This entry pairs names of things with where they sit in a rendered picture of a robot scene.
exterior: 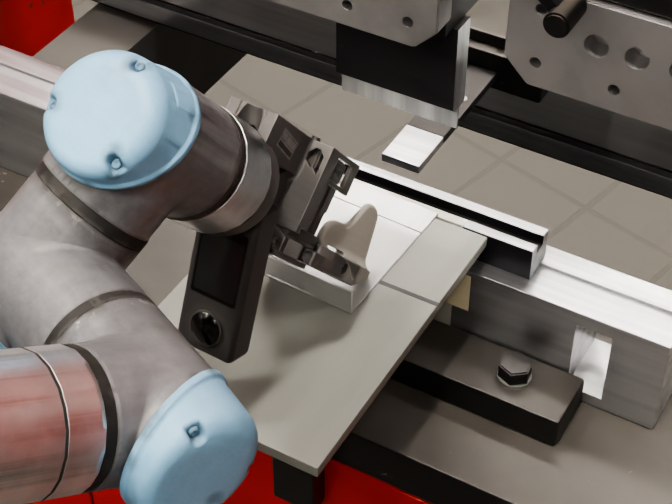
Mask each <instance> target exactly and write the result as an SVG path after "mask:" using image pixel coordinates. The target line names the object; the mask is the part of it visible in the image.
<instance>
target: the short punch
mask: <svg viewBox="0 0 672 504"><path fill-rule="evenodd" d="M470 20H471V17H470V16H467V15H465V16H464V17H463V18H462V19H461V20H460V21H459V22H458V24H457V25H456V26H455V27H454V28H453V29H452V30H451V31H450V32H449V34H448V35H447V36H446V37H442V36H439V35H434V36H432V37H431V38H429V39H427V40H425V41H424V42H422V43H420V44H419V45H417V46H413V47H412V46H409V45H406V44H402V43H399V42H396V41H393V40H390V39H387V38H384V37H381V36H378V35H375V34H372V33H368V32H365V31H362V30H359V29H356V28H353V27H350V26H347V25H344V24H341V23H338V22H336V72H337V73H339V74H342V90H345V91H348V92H351V93H354V94H357V95H360V96H363V97H366V98H368V99H371V100H374V101H377V102H380V103H383V104H386V105H389V106H392V107H395V108H398V109H401V110H403V111H406V112H409V113H412V114H415V115H418V116H421V117H424V118H427V119H430V120H433V121H436V122H438V123H441V124H444V125H447V126H450V127H453V128H456V129H457V128H458V116H459V106H460V105H461V104H462V103H463V100H464V98H465V87H466V73H467V60H468V47H469V34H470Z"/></svg>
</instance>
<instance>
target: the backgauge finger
mask: <svg viewBox="0 0 672 504"><path fill-rule="evenodd" d="M509 1H510V0H478V1H477V2H476V4H475V5H474V6H473V7H472V8H471V9H470V10H469V11H468V12H467V14H466V15H467V16H470V17H471V20H470V34H469V47H468V60H467V73H466V87H465V98H464V100H463V103H462V104H461V105H460V106H459V116H458V126H459V124H460V123H461V122H462V121H463V120H464V118H465V117H466V116H467V115H468V113H469V112H470V111H471V110H472V109H473V107H474V106H475V105H476V104H477V103H478V101H479V100H480V99H481V98H482V97H483V95H484V94H485V93H486V92H487V90H488V89H489V88H494V89H497V90H500V91H503V92H506V93H509V94H512V95H515V96H518V97H521V98H524V99H527V100H530V101H533V102H536V103H539V102H541V100H542V99H543V98H544V97H545V95H546V94H547V93H548V91H547V90H544V89H541V88H538V87H535V86H532V85H529V84H527V83H526V82H525V81H524V80H523V78H522V77H521V76H520V74H519V73H518V72H517V70H516V69H515V68H514V66H513V65H512V64H511V62H510V61H509V60H508V58H507V57H506V56H505V43H506V32H507V22H508V12H509ZM455 129H456V128H453V127H450V126H447V125H444V124H441V123H438V122H436V121H433V120H430V119H427V118H424V117H421V116H418V115H415V116H414V117H413V118H412V119H411V121H410V122H409V123H408V124H407V125H406V126H405V127H404V129H403V130H402V131H401V132H400V133H399V134H398V136H397V137H396V138H395V139H394V140H393V141H392V142H391V144H390V145H389V146H388V147H387V148H386V149H385V151H384V152H383V153H382V161H384V162H387V163H390V164H393V165H395V166H398V167H401V168H404V169H407V170H409V171H412V172H415V173H418V174H419V173H420V172H421V171H422V169H423V168H424V167H425V166H426V164H427V163H428V162H429V161H430V160H431V158H432V157H433V156H434V155H435V154H436V152H437V151H438V150H439V149H440V147H441V146H442V145H443V144H444V143H445V141H446V140H447V139H448V138H449V137H450V135H451V134H452V133H453V132H454V130H455Z"/></svg>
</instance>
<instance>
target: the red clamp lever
mask: <svg viewBox="0 0 672 504"><path fill-rule="evenodd" d="M538 1H539V2H540V3H541V4H542V5H543V7H544V8H545V9H546V10H547V11H548V13H547V14H546V16H545V17H544V19H543V26H544V29H545V31H546V32H547V33H548V34H549V35H551V36H552V37H555V38H563V37H566V36H567V35H568V34H569V32H570V31H571V30H572V29H573V27H574V26H575V25H576V24H577V22H578V21H579V20H580V18H581V17H582V16H583V15H584V13H585V12H586V10H587V3H586V1H587V0H538Z"/></svg>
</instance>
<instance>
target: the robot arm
mask: <svg viewBox="0 0 672 504"><path fill-rule="evenodd" d="M43 127H44V135H45V139H46V143H47V146H48V148H49V151H48V152H47V153H46V154H45V155H44V157H43V161H42V162H41V163H40V164H39V166H38V167H37V168H36V169H35V170H34V172H33V173H32V174H31V175H30V177H29V178H28V179H27V180H26V181H25V183H24V184H23V185H22V186H21V188H20V189H19V190H18V191H17V193H16V194H15V195H14V196H13V197H12V199H11V200H10V201H9V202H8V204H7V205H6V206H5V207H4V208H3V210H2V211H1V212H0V504H28V503H33V502H39V501H44V500H50V499H55V498H61V497H66V496H72V495H77V494H84V493H90V492H96V491H102V490H107V489H112V488H113V489H118V490H120V495H121V497H122V499H123V500H124V502H125V503H126V504H222V503H224V502H225V501H226V500H227V499H228V498H229V497H230V496H231V495H232V494H233V493H234V492H235V491H236V490H237V488H238V487H239V486H240V485H241V483H242V482H243V481H244V479H245V478H246V476H247V474H248V472H249V466H250V465H252V464H253V462H254V458H255V456H256V452H257V447H258V432H257V428H256V425H255V422H254V420H253V418H252V416H251V415H250V414H249V412H248V411H247V410H246V409H245V407H244V406H243V405H242V403H241V402H240V401H239V400H238V398H237V397H236V396H235V395H234V393H233V392H232V391H231V390H230V388H229V387H228V386H227V380H226V378H225V377H224V375H223V374H222V373H221V372H220V371H218V370H216V369H212V367H211V366H210V365H209V364H208V363H207V362H206V361H205V360H204V358H203V357H202V356H201V355H200V354H199V353H198V352H197V351H196V349H195V348H197V349H199V350H201V351H203V352H205V353H207V354H209V355H211V356H213V357H215V358H217V359H219V360H221V361H223V362H225V363H232V362H234V361H235V360H237V359H238V358H240V357H242V356H243V355H245V354H246V353H247V352H248V349H249V345H250V340H251V335H252V331H253V326H254V321H255V316H256V312H257V307H258V302H259V298H260V293H261V288H262V283H263V279H264V274H265V269H266V265H267V260H268V255H269V254H271V255H273V256H275V257H277V258H279V259H282V260H284V261H286V262H288V263H291V264H293V265H295V266H298V267H300V268H302V269H305V267H306V265H308V266H310V267H312V268H314V269H316V270H318V271H321V272H323V273H325V274H327V275H329V276H331V277H333V278H335V279H337V280H339V281H341V282H343V283H345V284H348V285H350V286H352V285H355V284H358V283H361V282H364V281H366V280H367V278H368V276H369V274H370V271H369V270H368V268H367V266H366V258H367V254H368V251H369V247H370V244H371V240H372V237H373V233H374V230H375V226H376V223H377V218H378V212H377V209H376V207H375V206H374V205H372V204H369V203H368V204H365V205H363V206H362V207H361V208H360V209H359V211H358V212H357V213H356V214H355V215H354V216H353V217H352V218H351V219H350V220H349V221H348V222H346V223H341V222H339V221H337V220H329V221H327V222H326V223H325V224H324V225H323V226H322V227H321V228H320V230H319V232H318V234H317V237H316V236H314V235H315V233H316V231H317V229H318V226H319V224H320V222H321V220H322V217H323V215H324V213H326V212H327V210H328V208H329V206H330V203H331V201H332V199H333V197H334V194H335V192H336V191H338V192H339V193H341V194H342V195H344V196H347V194H348V192H349V190H350V187H351V185H352V183H353V181H354V179H355V176H356V174H357V172H358V170H359V167H360V166H358V165H357V164H356V163H354V162H353V161H352V160H350V159H349V158H348V157H346V156H345V155H343V154H342V153H341V152H339V151H338V150H337V149H335V148H334V147H331V146H329V145H326V144H324V143H322V142H320V140H321V139H320V138H318V137H316V136H314V135H313V136H312V137H311V138H310V137H309V136H308V135H306V134H305V133H304V132H302V131H301V130H299V129H298V128H297V127H295V126H294V125H292V124H291V123H290V122H288V121H287V120H286V119H284V118H283V117H281V116H280V115H279V114H276V113H274V112H271V111H269V110H266V109H263V108H260V107H257V106H255V105H252V104H250V103H248V102H246V101H243V100H241V99H238V98H236V97H233V96H231V98H230V100H229V102H228V104H227V107H226V108H224V107H222V106H220V105H219V104H217V103H216V102H214V101H213V100H211V99H210V98H208V97H207V96H205V95H204V94H202V93H201V92H200V91H198V90H197V89H195V88H194V87H192V86H191V85H190V84H189V82H188V81H187V80H186V79H185V78H184V77H182V76H181V75H180V74H178V73H177V72H175V71H174V70H172V69H170V68H168V67H165V66H162V65H159V64H155V63H153V62H151V61H149V60H147V59H146V58H144V57H142V56H140V55H138V54H135V53H132V52H128V51H123V50H105V51H100V52H96V53H93V54H90V55H88V56H85V57H84V58H82V59H80V60H78V61H77V62H75V63H74V64H73V65H71V66H70V67H69V68H68V69H67V70H66V71H65V72H64V73H63V74H62V75H61V76H60V77H59V79H58V80H57V81H56V83H55V85H54V86H53V88H52V90H51V92H50V99H49V102H48V106H47V110H46V112H45V113H44V119H43ZM339 159H340V160H341V161H343V162H344V163H346V164H347V165H348V169H347V171H346V173H345V175H344V178H343V180H342V182H341V184H340V186H338V185H337V184H339V182H340V180H341V178H342V175H343V173H344V171H345V169H346V167H345V164H344V163H343V162H341V161H340V160H339ZM166 218H167V219H169V220H172V221H174V222H176V223H178V224H180V225H182V226H184V227H187V228H189V229H191V230H194V231H196V236H195V241H194V247H193V252H192V257H191V263H190V268H189V273H188V279H187V284H186V289H185V295H184V300H183V305H182V311H181V316H180V321H179V327H178V329H177V328H176V327H175V326H174V325H173V324H172V322H171V321H170V320H169V319H168V318H167V317H166V316H165V315H164V313H163V312H162V311H161V310H160V309H159V308H158V306H157V305H156V304H155V303H154V302H153V301H152V300H151V298H150V297H149V296H148V295H147V294H146V293H145V292H144V291H143V289H142V288H141V287H140V286H139V285H138V284H137V283H136V282H135V280H134V279H133V278H132V277H131V276H130V275H129V274H128V273H127V271H126V269H127V267H128V266H129V265H130V264H131V263H132V261H133V260H134V259H135V258H136V256H137V255H138V254H139V253H140V252H141V250H142V249H143V248H144V247H145V245H146V244H147V243H148V242H149V238H150V237H151V236H152V235H153V233H154V232H155V231H156V230H157V229H158V227H159V226H160V225H161V224H162V222H163V221H164V220H165V219H166ZM328 245H329V246H331V247H333V248H335V249H336V251H335V252H334V251H332V250H330V249H329V248H328ZM298 260H299V261H298ZM300 261H301V262H300ZM194 347H195V348H194Z"/></svg>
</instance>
